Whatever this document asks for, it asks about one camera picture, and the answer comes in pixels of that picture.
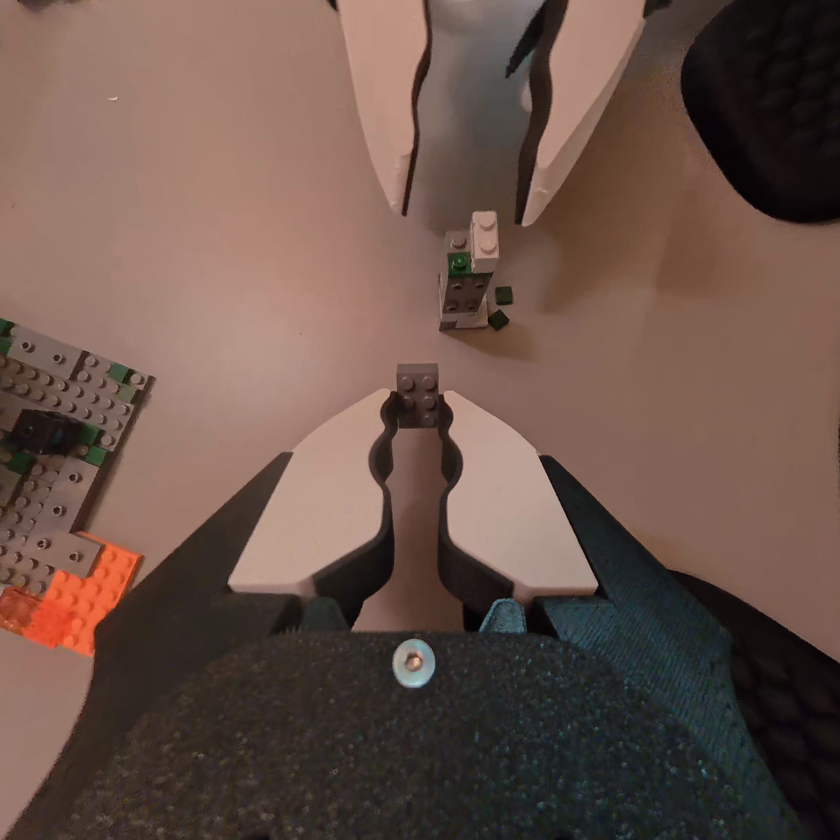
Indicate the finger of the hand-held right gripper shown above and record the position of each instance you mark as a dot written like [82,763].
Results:
[380,79]
[584,85]

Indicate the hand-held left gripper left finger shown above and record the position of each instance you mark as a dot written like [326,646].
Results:
[308,518]

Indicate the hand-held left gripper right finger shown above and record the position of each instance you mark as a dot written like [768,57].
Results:
[518,518]

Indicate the dark grey brick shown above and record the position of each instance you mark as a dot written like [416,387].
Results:
[418,394]

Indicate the small dark green tile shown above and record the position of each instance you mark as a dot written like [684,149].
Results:
[499,320]

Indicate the grey brick pillar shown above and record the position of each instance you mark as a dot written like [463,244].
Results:
[469,275]

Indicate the grey baseplate brick building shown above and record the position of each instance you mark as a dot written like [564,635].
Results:
[59,472]

